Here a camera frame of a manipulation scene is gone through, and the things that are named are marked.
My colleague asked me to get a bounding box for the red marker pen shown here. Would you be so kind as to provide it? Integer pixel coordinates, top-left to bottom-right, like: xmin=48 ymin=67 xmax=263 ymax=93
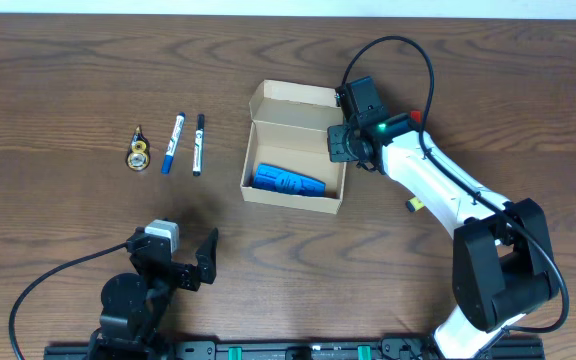
xmin=410 ymin=111 xmax=421 ymax=123

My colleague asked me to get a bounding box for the yellow highlighter pen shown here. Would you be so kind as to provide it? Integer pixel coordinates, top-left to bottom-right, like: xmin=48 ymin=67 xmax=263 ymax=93
xmin=405 ymin=197 xmax=425 ymax=213

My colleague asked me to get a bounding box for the blue utility knife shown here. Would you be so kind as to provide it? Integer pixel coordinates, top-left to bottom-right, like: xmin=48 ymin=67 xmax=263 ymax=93
xmin=252 ymin=164 xmax=326 ymax=197

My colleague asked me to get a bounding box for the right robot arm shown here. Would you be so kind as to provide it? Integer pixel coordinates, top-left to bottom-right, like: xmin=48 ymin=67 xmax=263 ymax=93
xmin=327 ymin=114 xmax=570 ymax=359

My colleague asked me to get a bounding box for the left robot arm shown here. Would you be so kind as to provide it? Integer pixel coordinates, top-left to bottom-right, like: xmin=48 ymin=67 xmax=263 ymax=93
xmin=85 ymin=228 xmax=219 ymax=360

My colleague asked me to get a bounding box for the open cardboard box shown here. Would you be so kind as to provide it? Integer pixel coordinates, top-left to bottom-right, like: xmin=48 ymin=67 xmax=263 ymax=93
xmin=240 ymin=80 xmax=346 ymax=214

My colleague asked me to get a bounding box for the black whiteboard marker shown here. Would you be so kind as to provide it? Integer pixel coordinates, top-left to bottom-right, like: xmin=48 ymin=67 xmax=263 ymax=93
xmin=192 ymin=114 xmax=205 ymax=177

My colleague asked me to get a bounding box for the blue whiteboard marker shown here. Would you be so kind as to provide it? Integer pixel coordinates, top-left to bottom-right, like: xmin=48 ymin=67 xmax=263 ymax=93
xmin=161 ymin=112 xmax=186 ymax=174

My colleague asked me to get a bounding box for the black mounting rail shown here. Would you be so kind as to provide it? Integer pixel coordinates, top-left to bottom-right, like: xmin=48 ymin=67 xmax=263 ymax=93
xmin=43 ymin=334 xmax=545 ymax=360

